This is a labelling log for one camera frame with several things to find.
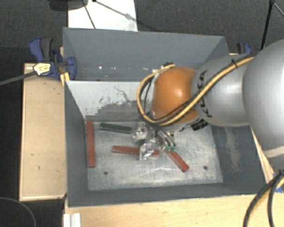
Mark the pale wood flat board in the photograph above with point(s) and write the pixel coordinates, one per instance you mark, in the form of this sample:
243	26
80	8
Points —
43	131

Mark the red-brown flat block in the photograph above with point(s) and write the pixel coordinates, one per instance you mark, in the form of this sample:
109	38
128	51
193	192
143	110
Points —
180	161
124	149
91	145

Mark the grey metal bin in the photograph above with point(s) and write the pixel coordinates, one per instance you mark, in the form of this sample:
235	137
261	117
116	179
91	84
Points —
137	51

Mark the black cylinder on white bracket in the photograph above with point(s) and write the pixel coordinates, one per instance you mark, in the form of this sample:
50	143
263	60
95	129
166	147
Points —
200	124

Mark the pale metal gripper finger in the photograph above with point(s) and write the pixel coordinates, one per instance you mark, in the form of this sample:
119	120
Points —
148	151
140	132

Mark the dark green flat block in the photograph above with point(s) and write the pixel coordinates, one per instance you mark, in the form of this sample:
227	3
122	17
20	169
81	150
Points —
115	128

